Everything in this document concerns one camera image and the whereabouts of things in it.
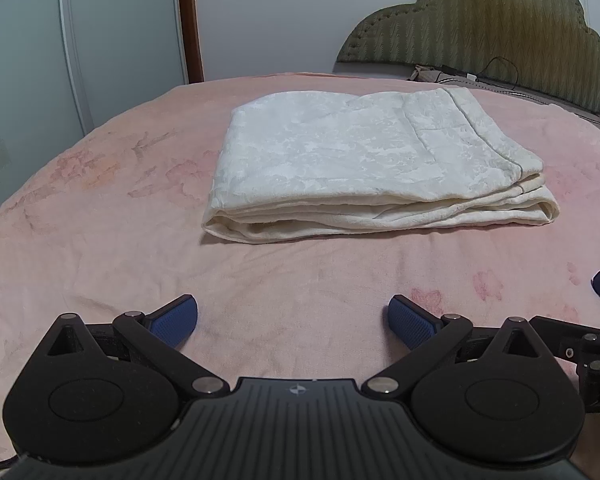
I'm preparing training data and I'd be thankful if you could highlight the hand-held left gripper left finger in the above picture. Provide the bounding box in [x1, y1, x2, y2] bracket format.
[36, 294, 231, 401]

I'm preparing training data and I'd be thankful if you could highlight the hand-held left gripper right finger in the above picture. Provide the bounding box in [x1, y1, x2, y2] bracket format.
[361, 295, 556, 401]

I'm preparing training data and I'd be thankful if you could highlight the white blanket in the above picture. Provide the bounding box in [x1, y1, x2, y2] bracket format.
[201, 86, 561, 246]

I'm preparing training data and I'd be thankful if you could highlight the pink blanket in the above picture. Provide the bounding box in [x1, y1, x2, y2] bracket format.
[0, 71, 600, 466]

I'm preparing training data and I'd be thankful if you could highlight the grey bedding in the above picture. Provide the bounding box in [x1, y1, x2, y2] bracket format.
[409, 64, 600, 128]

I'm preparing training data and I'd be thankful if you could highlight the white wardrobe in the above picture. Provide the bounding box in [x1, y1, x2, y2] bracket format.
[0, 0, 190, 223]

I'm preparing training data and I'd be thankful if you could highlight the olive padded headboard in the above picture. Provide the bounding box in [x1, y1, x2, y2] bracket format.
[334, 0, 600, 126]

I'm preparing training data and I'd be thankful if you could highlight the black cable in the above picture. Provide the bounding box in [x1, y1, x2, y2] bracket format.
[442, 55, 533, 95]

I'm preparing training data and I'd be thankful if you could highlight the brown wooden door frame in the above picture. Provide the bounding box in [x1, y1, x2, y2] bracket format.
[176, 0, 205, 84]

